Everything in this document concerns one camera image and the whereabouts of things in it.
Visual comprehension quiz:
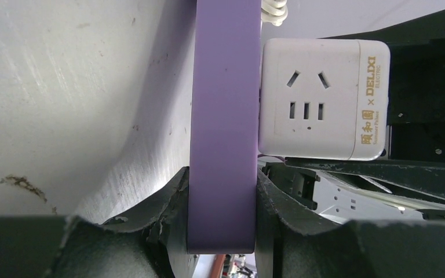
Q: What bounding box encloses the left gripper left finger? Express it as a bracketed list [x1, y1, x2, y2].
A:
[0, 167, 192, 277]

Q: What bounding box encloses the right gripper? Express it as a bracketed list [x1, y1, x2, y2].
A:
[285, 10, 445, 201]

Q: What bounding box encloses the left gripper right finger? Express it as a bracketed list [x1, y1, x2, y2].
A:
[255, 173, 445, 277]

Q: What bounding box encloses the purple power strip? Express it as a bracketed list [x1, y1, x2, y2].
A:
[187, 1, 261, 254]

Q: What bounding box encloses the white cube socket adapter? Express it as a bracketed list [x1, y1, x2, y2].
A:
[258, 38, 391, 161]

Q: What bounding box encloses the white cable of purple strip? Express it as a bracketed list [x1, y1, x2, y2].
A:
[261, 0, 289, 28]

